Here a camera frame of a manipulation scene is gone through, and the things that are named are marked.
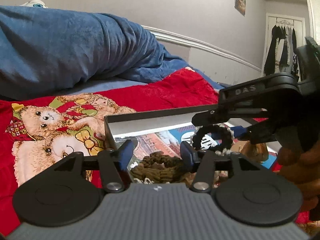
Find black shallow box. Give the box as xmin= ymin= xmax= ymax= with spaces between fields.
xmin=103 ymin=104 xmax=278 ymax=178

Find printed paper sheet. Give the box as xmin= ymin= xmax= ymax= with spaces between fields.
xmin=114 ymin=125 xmax=277 ymax=166

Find light blue bed sheet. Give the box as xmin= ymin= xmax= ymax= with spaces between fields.
xmin=47 ymin=76 xmax=225 ymax=98

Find printed pillow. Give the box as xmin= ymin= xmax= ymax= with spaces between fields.
xmin=20 ymin=0 xmax=48 ymax=9

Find hanging dark clothes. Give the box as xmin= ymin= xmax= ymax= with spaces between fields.
xmin=264 ymin=24 xmax=301 ymax=77

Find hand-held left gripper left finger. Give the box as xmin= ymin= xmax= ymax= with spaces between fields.
xmin=52 ymin=139 xmax=135 ymax=194

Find olive green scrunchie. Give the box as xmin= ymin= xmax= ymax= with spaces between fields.
xmin=130 ymin=154 xmax=193 ymax=184

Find dark scrunchie with pale trim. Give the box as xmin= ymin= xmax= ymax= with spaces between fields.
xmin=191 ymin=124 xmax=234 ymax=157

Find blue plush blanket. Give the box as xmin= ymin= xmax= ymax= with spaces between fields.
xmin=0 ymin=5 xmax=226 ymax=102

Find white bed frame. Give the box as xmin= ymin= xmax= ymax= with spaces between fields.
xmin=141 ymin=25 xmax=262 ymax=72

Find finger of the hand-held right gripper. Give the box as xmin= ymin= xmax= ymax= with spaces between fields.
xmin=234 ymin=119 xmax=280 ymax=144
xmin=191 ymin=73 xmax=301 ymax=128

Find person's right hand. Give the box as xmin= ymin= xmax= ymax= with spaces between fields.
xmin=274 ymin=142 xmax=320 ymax=212

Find brown triangular packet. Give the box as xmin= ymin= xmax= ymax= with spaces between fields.
xmin=239 ymin=141 xmax=269 ymax=163

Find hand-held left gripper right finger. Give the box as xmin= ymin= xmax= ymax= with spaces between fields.
xmin=179 ymin=141 xmax=258 ymax=194

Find red printed bear blanket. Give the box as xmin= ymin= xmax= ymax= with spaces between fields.
xmin=0 ymin=67 xmax=311 ymax=240

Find white louvered door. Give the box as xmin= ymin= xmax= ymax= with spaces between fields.
xmin=303 ymin=0 xmax=320 ymax=46

